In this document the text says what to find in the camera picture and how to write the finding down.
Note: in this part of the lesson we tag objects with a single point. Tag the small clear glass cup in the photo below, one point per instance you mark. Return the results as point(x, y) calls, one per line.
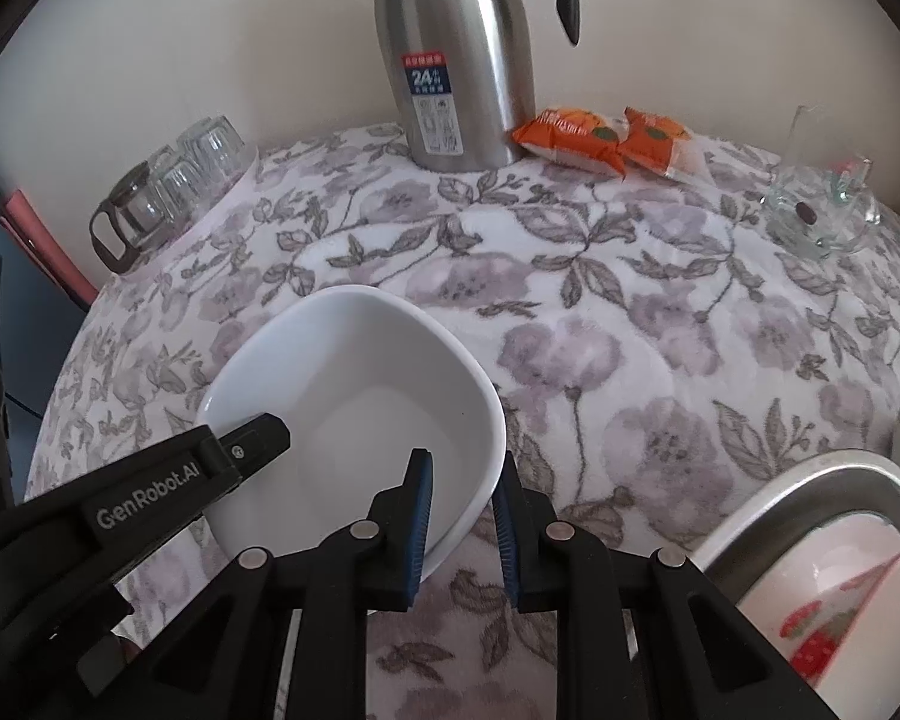
point(180, 184)
point(214, 150)

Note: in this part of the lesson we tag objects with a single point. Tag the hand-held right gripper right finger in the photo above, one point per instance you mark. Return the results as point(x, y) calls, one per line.
point(506, 532)

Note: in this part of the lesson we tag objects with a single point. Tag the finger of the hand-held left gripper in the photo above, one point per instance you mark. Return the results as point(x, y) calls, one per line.
point(255, 442)

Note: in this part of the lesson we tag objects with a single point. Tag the stainless steel thermos jug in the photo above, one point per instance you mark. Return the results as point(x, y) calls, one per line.
point(457, 52)

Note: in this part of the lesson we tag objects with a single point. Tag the grey floral plush blanket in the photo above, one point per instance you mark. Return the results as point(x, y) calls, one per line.
point(645, 315)

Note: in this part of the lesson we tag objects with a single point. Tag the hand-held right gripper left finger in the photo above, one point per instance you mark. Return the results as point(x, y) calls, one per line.
point(418, 525)

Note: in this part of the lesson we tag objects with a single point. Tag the plain white square bowl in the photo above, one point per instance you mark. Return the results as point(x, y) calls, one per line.
point(360, 390)

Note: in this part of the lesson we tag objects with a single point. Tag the strawberry print white bowl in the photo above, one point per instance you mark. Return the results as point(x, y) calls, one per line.
point(832, 600)

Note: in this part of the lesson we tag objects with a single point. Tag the stainless steel basin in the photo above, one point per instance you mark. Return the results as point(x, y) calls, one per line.
point(795, 487)

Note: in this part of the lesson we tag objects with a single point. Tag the orange snack packet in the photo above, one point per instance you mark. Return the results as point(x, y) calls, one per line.
point(664, 142)
point(570, 139)

